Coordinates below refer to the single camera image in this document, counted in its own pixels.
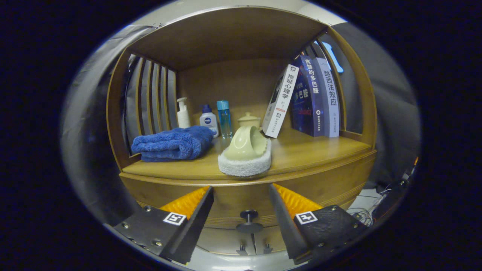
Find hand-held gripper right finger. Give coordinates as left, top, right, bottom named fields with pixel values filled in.
left=268, top=183, right=369, bottom=265

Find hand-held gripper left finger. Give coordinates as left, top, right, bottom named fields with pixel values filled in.
left=113, top=185, right=215, bottom=265

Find wooden drawer with black knob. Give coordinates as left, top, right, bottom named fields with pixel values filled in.
left=124, top=154, right=377, bottom=234

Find green handled white scrub brush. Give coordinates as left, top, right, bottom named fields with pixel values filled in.
left=218, top=125, right=272, bottom=177

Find wooden cabinet door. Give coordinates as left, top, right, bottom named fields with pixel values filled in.
left=256, top=226, right=292, bottom=254
left=196, top=226, right=256, bottom=256

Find wooden countertop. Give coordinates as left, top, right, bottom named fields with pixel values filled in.
left=121, top=126, right=377, bottom=187

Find wooden cabinet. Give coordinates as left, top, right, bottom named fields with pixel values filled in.
left=106, top=6, right=378, bottom=256

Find blue folded towel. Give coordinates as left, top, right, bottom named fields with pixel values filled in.
left=131, top=125, right=216, bottom=163

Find white lotion bottle blue cap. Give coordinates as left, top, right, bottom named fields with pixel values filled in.
left=199, top=104, right=220, bottom=138

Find beige lidded tea cup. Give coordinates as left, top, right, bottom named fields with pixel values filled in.
left=236, top=112, right=261, bottom=130

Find white pump bottle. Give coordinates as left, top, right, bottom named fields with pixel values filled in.
left=177, top=97, right=191, bottom=129

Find clear blue bottle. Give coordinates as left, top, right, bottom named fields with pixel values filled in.
left=217, top=100, right=233, bottom=139

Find white book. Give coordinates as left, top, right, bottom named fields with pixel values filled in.
left=261, top=64, right=300, bottom=139

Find dark blue book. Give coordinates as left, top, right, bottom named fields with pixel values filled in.
left=291, top=55, right=325, bottom=137

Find pale lavender book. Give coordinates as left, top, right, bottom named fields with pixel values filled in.
left=313, top=57, right=340, bottom=138

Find tangled cables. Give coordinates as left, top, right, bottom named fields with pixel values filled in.
left=346, top=188, right=392, bottom=226

